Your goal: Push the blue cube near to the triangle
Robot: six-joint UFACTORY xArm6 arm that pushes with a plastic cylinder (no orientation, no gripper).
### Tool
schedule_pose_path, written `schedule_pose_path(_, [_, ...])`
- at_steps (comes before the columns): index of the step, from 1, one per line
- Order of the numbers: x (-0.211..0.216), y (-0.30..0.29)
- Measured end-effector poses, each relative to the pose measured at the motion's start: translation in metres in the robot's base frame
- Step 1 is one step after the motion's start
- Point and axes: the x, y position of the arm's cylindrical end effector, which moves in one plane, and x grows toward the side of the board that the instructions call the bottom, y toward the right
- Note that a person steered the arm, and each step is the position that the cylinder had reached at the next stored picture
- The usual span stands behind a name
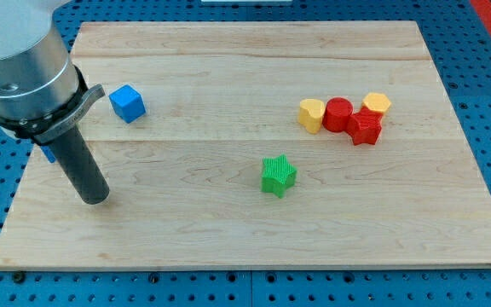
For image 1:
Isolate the blue cube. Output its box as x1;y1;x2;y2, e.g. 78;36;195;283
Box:
109;84;146;124

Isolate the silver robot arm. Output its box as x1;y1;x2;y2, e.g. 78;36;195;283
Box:
0;0;104;145

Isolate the blue triangle block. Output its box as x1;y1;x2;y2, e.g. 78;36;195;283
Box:
40;146;56;164

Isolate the wooden board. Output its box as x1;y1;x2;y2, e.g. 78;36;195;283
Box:
0;20;491;272

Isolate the green star block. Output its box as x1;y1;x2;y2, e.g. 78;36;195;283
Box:
261;154;297;199

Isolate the yellow heart block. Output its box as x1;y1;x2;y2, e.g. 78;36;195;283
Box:
297;98;326;134

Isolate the red cylinder block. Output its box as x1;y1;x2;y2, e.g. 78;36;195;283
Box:
322;97;353;132

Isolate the red star block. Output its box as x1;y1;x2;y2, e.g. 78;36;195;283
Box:
345;107;383;146

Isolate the yellow hexagon block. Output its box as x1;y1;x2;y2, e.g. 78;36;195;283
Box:
362;92;392;114

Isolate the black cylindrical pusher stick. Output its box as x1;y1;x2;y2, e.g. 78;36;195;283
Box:
49;126;110;205

